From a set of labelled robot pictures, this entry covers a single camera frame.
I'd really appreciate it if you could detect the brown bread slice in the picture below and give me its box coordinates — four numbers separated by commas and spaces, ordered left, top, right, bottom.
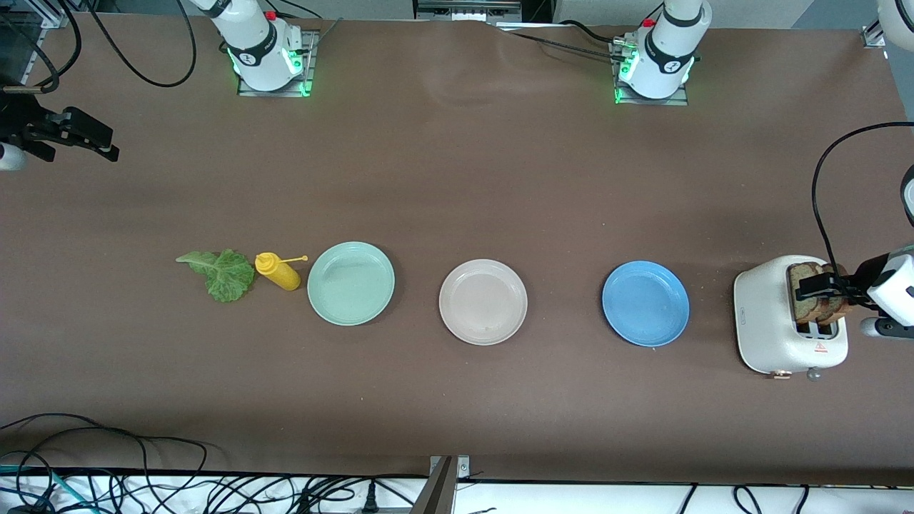
788, 263, 822, 323
814, 263, 852, 326

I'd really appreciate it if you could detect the teal cable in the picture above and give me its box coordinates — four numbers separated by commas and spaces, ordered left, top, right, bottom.
0, 464, 94, 513

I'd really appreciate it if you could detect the mint green plate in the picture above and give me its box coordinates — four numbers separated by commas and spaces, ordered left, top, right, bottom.
307, 241, 396, 327

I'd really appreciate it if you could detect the metal table bracket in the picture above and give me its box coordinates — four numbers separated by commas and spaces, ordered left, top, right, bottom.
411, 455, 472, 514

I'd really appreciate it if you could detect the blue plate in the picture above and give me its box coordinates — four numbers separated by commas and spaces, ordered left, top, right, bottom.
601, 261, 690, 348

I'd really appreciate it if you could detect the white two-slot toaster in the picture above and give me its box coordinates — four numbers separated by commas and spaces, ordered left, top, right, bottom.
733, 255, 849, 377

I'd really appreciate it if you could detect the black metal equipment box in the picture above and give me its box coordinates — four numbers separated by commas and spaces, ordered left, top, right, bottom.
414, 0, 523, 22

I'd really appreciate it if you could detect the green lettuce leaf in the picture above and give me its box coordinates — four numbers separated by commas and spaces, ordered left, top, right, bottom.
176, 248, 256, 303

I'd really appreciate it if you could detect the black base cable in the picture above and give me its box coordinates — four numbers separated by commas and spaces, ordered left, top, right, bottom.
493, 20, 629, 61

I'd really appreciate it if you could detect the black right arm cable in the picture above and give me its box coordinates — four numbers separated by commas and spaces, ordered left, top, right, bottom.
84, 0, 197, 88
0, 0, 81, 94

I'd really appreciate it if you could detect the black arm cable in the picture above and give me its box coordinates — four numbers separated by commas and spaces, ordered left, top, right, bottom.
813, 121, 914, 286
84, 0, 197, 88
0, 0, 81, 94

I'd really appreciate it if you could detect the yellow squeeze bottle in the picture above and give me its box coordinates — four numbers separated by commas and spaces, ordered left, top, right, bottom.
255, 252, 309, 292

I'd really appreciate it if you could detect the beige plate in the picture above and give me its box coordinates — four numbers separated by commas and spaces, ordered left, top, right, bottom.
438, 258, 529, 346

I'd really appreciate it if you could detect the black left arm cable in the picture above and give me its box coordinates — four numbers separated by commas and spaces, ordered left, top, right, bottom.
813, 121, 914, 286

